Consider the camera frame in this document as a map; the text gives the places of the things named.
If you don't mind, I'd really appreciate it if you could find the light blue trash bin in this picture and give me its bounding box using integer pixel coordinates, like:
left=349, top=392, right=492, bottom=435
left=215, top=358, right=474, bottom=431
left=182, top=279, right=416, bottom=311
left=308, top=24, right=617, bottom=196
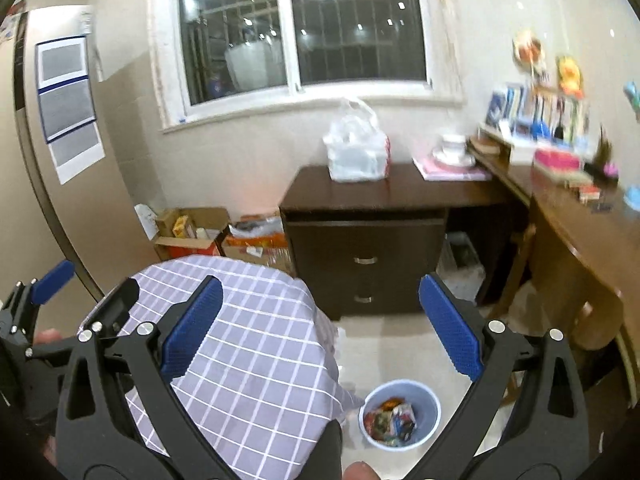
left=358, top=379, right=442, bottom=452

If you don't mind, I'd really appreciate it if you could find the trash in bin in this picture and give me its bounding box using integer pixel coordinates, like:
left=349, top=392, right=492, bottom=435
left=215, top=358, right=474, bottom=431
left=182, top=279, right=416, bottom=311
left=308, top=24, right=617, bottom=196
left=363, top=398, right=416, bottom=448

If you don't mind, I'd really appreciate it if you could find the person's left hand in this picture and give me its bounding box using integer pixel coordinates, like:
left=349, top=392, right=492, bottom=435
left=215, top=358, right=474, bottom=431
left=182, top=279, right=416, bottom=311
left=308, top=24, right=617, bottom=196
left=34, top=328, right=63, bottom=346

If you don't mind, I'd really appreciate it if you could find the person's right hand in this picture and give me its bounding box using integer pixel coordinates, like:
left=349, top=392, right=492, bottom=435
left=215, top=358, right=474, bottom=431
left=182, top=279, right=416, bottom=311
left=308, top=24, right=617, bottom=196
left=343, top=462, right=381, bottom=480

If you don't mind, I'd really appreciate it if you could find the cardboard box with items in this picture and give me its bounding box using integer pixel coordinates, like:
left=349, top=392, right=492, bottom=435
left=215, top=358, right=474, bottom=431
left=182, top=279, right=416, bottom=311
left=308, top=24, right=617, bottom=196
left=153, top=207, right=230, bottom=261

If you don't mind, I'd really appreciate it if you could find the wooden chair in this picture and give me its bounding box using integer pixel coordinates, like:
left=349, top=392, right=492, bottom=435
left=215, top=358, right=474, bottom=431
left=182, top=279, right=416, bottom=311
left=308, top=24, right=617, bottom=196
left=489, top=218, right=624, bottom=351

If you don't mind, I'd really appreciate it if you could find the purple checked tablecloth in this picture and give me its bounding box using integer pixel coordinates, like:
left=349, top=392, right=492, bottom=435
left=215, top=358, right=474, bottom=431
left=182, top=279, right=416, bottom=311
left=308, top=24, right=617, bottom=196
left=122, top=256, right=362, bottom=479

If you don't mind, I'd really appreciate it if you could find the white box under desk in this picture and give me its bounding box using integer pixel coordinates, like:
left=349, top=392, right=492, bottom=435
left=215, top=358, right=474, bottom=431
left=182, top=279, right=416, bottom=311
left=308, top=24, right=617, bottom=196
left=436, top=232, right=486, bottom=304

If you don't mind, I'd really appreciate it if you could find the orange cardboard box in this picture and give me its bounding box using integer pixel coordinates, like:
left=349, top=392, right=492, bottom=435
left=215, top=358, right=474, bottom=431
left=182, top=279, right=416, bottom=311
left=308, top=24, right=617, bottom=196
left=220, top=214, right=294, bottom=275

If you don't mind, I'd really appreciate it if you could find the wooden desk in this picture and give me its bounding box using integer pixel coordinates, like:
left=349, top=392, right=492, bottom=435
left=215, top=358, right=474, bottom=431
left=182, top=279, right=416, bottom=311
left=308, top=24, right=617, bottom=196
left=471, top=148, right=639, bottom=403

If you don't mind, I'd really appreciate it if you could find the dark brown drawer cabinet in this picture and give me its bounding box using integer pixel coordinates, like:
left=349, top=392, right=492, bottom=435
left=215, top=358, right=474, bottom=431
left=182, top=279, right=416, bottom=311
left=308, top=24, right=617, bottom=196
left=280, top=164, right=527, bottom=321

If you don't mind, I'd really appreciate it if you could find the pink paper sheet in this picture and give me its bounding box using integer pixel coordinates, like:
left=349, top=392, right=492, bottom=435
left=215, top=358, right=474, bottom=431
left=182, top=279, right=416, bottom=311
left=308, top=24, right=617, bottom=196
left=412, top=156, right=492, bottom=182

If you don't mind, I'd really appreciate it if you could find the pink box on desk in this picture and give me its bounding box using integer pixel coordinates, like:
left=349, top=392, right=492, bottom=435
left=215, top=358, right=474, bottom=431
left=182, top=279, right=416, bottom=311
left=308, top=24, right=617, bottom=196
left=533, top=150, right=582, bottom=172

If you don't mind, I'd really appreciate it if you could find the white plastic bag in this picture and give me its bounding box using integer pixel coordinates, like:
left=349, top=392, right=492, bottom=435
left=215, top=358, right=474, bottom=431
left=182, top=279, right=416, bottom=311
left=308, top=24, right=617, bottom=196
left=322, top=99, right=390, bottom=183

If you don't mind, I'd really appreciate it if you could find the row of books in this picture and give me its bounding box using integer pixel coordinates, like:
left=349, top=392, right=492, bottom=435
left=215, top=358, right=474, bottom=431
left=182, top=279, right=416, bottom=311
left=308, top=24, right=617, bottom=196
left=484, top=84, right=590, bottom=145

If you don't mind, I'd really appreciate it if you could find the yellow duck toy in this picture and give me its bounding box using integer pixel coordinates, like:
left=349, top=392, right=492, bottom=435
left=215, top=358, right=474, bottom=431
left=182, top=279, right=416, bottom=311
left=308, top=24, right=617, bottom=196
left=556, top=55, right=585, bottom=100

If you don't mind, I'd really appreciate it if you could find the wall poster with blue borders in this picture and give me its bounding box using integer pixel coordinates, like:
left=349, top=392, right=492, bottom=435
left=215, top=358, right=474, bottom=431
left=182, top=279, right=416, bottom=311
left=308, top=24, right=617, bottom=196
left=35, top=36, right=105, bottom=185

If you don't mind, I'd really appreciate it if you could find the window with white frame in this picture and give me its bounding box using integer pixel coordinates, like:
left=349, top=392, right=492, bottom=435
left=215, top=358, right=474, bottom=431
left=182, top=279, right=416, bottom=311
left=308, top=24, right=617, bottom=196
left=146, top=0, right=464, bottom=128

